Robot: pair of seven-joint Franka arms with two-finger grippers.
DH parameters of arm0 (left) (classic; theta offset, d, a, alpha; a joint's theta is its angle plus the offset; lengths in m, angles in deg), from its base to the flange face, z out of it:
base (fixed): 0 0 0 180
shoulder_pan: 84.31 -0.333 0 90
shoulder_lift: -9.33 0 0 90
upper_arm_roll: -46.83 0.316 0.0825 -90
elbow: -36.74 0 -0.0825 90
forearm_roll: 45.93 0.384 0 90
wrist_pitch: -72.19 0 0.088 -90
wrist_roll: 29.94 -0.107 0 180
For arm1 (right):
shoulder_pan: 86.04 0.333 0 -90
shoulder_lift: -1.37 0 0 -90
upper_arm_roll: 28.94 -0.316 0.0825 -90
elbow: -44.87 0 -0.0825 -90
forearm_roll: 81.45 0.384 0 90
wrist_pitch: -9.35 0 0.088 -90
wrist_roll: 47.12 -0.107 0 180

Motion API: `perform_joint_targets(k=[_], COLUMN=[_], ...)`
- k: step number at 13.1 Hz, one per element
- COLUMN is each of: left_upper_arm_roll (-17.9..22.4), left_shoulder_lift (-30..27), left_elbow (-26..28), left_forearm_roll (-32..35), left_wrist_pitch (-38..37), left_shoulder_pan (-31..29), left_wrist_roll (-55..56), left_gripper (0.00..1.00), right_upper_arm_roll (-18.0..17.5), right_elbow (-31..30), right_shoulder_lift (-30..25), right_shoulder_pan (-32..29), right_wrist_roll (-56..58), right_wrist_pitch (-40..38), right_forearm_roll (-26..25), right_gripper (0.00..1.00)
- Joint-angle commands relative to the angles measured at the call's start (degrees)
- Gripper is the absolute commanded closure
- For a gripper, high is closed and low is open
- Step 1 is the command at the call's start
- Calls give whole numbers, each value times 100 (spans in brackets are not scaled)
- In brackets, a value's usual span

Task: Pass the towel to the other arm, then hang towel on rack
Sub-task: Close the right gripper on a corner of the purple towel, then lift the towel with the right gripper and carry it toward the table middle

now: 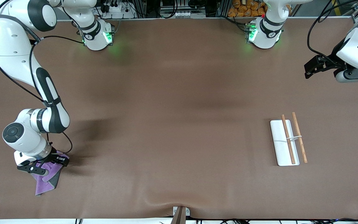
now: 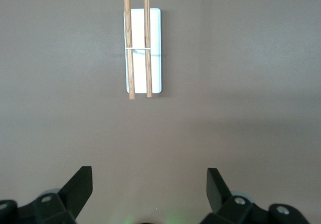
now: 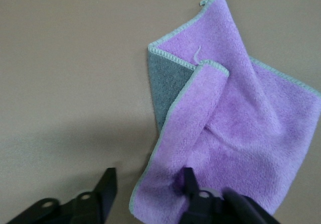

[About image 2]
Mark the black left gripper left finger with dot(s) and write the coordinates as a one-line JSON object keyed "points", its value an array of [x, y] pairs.
{"points": [[72, 196]]}

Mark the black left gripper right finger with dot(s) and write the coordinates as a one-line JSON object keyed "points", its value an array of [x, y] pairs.
{"points": [[218, 194]]}

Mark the white rack with wooden rods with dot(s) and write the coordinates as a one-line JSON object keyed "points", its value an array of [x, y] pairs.
{"points": [[140, 70]]}

